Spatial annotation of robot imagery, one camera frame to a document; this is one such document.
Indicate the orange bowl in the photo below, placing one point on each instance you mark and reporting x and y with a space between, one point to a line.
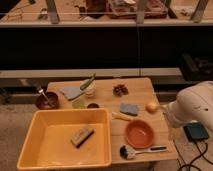
139 134

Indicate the green vegetable toy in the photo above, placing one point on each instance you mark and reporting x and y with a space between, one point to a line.
86 83

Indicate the tan scrub brush block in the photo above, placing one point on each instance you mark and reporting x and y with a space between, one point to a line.
79 137

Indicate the yellow plastic tub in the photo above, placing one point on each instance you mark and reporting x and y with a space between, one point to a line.
48 145

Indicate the brown pinecone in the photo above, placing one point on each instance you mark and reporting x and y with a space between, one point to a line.
120 90

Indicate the white cup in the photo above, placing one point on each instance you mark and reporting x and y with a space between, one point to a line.
89 92

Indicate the yellow banana toy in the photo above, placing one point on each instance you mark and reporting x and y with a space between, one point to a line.
121 117

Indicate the small dark round cup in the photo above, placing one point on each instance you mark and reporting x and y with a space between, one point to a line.
93 105

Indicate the black bristle brush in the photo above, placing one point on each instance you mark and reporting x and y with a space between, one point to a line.
127 152

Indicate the black box on floor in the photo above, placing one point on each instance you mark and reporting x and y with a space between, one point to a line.
195 132

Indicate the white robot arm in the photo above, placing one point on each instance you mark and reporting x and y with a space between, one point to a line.
192 103

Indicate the blue sponge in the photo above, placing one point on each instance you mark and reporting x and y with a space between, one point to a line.
129 109

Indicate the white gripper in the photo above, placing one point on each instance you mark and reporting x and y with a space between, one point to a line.
169 114

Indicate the green round lid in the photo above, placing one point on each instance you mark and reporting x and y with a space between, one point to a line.
78 104

